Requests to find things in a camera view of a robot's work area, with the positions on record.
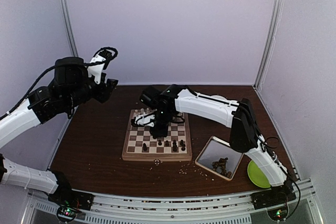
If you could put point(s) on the metal tray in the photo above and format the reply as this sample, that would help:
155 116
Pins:
215 149

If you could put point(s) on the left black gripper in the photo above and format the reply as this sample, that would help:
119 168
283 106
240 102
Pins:
106 88

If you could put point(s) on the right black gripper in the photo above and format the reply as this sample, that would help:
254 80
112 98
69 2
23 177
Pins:
161 131

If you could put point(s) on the aluminium frame post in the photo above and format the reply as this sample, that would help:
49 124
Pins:
269 45
68 27

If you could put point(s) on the right aluminium frame post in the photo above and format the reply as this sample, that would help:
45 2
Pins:
269 45

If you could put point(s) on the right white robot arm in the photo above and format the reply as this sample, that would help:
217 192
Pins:
245 135

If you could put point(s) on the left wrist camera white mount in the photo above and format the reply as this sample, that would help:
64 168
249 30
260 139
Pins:
99 62

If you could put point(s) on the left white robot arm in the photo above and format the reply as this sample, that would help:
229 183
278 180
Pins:
75 82

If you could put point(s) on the left aluminium frame post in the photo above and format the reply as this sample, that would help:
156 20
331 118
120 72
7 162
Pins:
68 27

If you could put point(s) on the white ceramic bowl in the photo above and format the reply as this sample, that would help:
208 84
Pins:
218 97

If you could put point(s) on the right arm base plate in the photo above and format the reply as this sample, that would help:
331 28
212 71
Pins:
270 198

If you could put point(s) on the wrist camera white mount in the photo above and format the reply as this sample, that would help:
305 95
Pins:
143 120
99 62

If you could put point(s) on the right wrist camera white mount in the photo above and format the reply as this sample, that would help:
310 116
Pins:
143 120

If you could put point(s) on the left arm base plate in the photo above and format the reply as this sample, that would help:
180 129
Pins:
75 200

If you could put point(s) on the green plate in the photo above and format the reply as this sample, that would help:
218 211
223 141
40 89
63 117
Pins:
256 176

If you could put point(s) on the wooden chess board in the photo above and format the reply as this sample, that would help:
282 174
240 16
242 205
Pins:
139 144

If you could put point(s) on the pile of dark chess pieces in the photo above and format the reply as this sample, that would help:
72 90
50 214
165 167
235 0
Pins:
220 167

